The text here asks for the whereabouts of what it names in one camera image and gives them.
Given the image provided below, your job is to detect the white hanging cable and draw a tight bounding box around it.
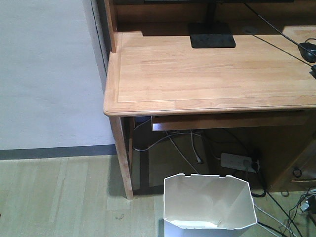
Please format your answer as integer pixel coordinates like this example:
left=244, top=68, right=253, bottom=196
left=164, top=130, right=204, bottom=173

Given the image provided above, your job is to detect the wooden keyboard tray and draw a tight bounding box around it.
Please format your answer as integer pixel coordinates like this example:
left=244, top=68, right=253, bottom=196
left=152, top=111, right=313, bottom=131

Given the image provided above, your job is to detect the black monitor stand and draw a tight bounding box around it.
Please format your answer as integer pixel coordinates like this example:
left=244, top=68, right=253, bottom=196
left=188, top=0, right=236, bottom=49

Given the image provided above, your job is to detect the black desk cable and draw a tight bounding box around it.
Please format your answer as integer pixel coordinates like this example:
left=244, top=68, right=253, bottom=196
left=243, top=0, right=316, bottom=67

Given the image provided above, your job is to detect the white power strip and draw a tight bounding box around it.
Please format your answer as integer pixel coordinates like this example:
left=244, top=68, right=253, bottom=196
left=220, top=153, right=260, bottom=173

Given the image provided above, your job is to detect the white plastic trash bin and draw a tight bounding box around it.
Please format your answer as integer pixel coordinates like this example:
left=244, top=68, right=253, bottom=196
left=163, top=173, right=258, bottom=237

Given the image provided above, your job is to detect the black computer mouse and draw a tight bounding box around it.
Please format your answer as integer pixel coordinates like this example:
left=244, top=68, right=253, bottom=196
left=298, top=42, right=316, bottom=63

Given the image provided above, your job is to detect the light wooden desk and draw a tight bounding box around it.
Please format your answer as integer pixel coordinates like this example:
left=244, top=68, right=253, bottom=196
left=104, top=0, right=316, bottom=199

